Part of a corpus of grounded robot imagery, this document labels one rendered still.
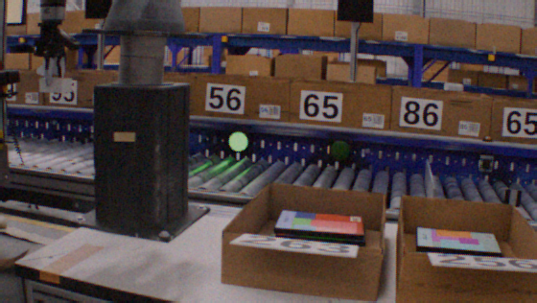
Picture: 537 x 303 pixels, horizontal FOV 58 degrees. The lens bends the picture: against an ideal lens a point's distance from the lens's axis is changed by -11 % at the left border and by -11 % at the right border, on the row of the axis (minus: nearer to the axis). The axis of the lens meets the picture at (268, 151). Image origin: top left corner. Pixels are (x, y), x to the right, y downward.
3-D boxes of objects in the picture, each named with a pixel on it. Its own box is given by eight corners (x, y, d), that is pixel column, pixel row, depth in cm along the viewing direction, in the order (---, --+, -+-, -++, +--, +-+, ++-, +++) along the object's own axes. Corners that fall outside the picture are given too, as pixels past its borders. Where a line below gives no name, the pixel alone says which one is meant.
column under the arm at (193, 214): (168, 243, 113) (169, 87, 107) (70, 224, 119) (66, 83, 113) (210, 211, 137) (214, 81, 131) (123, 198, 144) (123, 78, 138)
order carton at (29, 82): (-14, 104, 245) (-14, 71, 242) (21, 99, 273) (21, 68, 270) (42, 107, 236) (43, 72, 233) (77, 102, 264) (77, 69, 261)
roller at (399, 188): (387, 224, 148) (389, 207, 147) (392, 183, 198) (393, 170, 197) (405, 226, 147) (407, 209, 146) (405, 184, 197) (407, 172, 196)
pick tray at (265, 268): (218, 283, 94) (219, 231, 92) (266, 221, 131) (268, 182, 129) (377, 302, 88) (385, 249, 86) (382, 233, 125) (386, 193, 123)
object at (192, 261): (14, 276, 95) (12, 262, 94) (143, 204, 150) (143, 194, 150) (565, 364, 71) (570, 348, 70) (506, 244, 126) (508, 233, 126)
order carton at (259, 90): (193, 117, 218) (195, 76, 215) (217, 110, 246) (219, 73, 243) (288, 125, 209) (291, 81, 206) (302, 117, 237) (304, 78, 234)
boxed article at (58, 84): (62, 93, 161) (62, 79, 160) (38, 92, 163) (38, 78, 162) (72, 91, 166) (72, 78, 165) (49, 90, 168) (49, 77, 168)
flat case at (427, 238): (501, 259, 103) (502, 252, 103) (415, 252, 108) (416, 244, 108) (492, 239, 116) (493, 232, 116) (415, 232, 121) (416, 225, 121)
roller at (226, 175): (192, 202, 162) (192, 186, 161) (242, 169, 211) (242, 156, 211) (207, 204, 161) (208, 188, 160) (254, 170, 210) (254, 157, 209)
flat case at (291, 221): (362, 241, 110) (363, 234, 110) (273, 234, 113) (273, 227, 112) (362, 221, 123) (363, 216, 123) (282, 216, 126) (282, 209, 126)
